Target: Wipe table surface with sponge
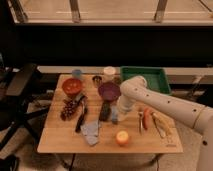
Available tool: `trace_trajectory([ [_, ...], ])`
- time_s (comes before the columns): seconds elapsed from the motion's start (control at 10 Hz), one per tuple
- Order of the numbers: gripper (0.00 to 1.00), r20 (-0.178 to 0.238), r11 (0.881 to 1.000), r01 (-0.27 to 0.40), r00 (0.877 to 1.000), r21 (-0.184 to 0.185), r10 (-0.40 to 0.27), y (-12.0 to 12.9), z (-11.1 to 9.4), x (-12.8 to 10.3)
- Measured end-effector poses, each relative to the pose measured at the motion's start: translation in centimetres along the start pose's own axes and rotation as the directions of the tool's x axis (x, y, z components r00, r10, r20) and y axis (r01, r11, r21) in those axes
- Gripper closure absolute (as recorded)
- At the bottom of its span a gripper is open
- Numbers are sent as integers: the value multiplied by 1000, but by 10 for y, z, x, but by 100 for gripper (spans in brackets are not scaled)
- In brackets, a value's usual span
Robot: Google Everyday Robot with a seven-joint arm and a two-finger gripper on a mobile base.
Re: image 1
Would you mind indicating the grey blue cloth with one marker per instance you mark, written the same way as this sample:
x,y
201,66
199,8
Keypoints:
x,y
91,132

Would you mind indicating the small metal cup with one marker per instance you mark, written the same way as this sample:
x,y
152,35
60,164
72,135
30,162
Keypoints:
x,y
97,80

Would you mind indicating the white cup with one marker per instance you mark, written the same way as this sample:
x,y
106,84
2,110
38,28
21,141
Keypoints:
x,y
109,73

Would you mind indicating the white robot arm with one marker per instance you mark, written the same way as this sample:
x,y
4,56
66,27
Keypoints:
x,y
194,115

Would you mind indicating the red carrot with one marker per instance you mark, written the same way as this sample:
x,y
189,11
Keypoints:
x,y
146,118

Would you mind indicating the bunch of dark grapes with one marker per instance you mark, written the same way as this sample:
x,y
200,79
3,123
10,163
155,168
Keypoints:
x,y
69,109

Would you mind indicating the orange fruit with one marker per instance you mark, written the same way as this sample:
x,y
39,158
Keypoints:
x,y
122,138

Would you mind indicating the blue sponge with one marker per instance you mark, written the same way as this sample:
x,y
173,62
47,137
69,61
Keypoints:
x,y
114,116

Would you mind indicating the green plastic tray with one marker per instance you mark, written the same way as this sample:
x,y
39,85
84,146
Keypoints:
x,y
155,77

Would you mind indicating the blue cup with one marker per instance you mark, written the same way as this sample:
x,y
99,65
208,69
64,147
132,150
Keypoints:
x,y
77,73

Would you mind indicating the dark brush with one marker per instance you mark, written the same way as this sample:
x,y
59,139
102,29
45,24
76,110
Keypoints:
x,y
105,111

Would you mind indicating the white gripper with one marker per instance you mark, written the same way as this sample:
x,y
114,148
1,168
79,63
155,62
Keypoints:
x,y
124,106

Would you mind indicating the black office chair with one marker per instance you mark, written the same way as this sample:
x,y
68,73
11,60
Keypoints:
x,y
16,93

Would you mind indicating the purple bowl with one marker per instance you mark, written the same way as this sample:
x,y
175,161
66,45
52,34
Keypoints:
x,y
109,91

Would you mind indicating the silver fork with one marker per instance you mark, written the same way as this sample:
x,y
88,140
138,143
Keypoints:
x,y
140,122

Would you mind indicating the red bowl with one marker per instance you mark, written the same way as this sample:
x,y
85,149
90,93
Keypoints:
x,y
72,86

